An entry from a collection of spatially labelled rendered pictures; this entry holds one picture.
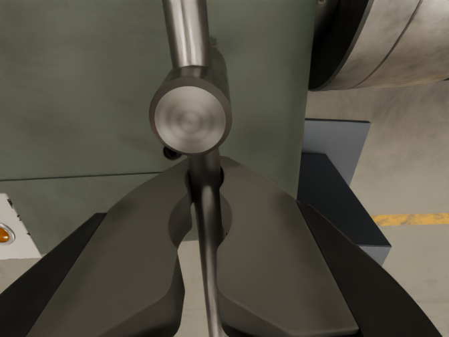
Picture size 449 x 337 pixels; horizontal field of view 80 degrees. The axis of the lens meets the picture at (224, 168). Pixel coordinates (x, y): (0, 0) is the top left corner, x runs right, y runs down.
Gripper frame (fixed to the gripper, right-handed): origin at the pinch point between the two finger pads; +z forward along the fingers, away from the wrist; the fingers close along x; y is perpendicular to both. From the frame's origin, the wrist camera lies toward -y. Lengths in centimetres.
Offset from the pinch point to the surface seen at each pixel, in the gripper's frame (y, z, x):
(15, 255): 13.3, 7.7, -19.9
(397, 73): 0.3, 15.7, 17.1
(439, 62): -0.8, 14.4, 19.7
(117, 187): 6.2, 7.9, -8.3
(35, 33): -5.1, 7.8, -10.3
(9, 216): 8.5, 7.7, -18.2
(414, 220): 129, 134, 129
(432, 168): 86, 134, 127
